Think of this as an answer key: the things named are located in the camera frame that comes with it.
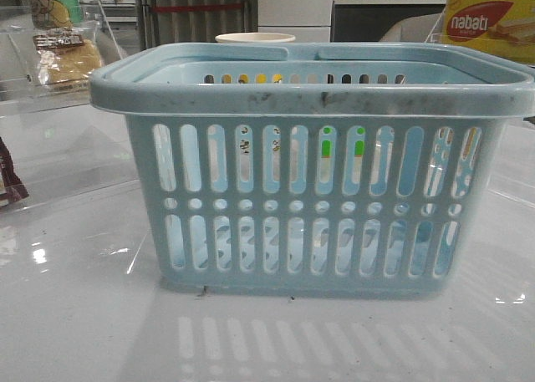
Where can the packaged yellow bread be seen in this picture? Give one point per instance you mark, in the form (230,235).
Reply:
(66,57)

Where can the light blue plastic basket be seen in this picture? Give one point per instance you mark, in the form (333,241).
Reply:
(337,168)

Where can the yellow popcorn paper cup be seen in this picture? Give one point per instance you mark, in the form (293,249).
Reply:
(255,37)

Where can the white cabinet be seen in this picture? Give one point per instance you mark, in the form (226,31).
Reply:
(307,20)

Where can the clear acrylic right stand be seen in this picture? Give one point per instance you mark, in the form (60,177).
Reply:
(433,27)

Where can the maroon almond cracker packet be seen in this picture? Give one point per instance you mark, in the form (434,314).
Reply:
(12,188)

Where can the clear acrylic display shelf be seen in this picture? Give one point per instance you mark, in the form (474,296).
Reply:
(59,144)

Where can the green snack bag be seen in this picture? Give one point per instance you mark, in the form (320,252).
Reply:
(48,14)

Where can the yellow nabati wafer box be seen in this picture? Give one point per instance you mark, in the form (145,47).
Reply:
(504,28)

